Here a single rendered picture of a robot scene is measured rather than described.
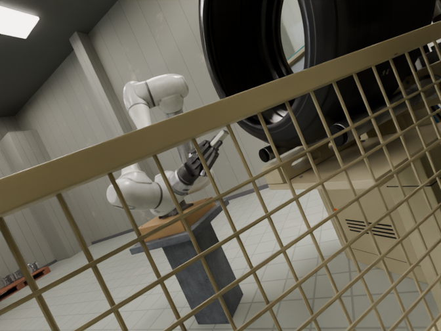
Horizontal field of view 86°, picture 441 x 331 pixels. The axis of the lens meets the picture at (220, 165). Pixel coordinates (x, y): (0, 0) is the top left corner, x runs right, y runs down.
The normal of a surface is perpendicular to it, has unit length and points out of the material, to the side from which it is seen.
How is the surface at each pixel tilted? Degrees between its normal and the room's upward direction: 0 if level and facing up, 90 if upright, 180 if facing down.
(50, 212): 90
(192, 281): 90
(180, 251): 90
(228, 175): 90
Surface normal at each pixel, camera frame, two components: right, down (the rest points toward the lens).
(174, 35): -0.42, 0.24
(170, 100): 0.37, 0.58
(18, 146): 0.81, -0.34
